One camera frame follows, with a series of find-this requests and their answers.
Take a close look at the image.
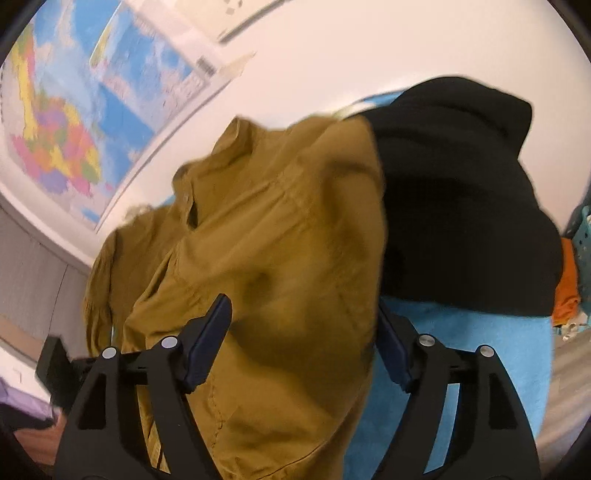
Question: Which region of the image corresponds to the olive brown jacket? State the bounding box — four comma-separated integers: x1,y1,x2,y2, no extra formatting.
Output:
83,117,387,479

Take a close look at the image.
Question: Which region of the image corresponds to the grey wooden wardrobe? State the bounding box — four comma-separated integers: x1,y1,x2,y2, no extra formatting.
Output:
1,199,89,358

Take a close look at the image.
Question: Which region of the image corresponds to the blue floral bed sheet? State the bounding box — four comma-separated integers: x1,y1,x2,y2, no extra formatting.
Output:
110,89,555,480

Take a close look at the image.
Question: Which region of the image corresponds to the orange cloth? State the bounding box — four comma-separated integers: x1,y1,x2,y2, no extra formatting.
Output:
552,238,580,327

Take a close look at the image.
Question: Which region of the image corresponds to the black garment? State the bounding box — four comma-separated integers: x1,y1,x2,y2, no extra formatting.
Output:
365,77,563,317

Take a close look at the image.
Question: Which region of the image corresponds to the colourful wall map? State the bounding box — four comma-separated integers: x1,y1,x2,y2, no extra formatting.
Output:
1,1,235,231

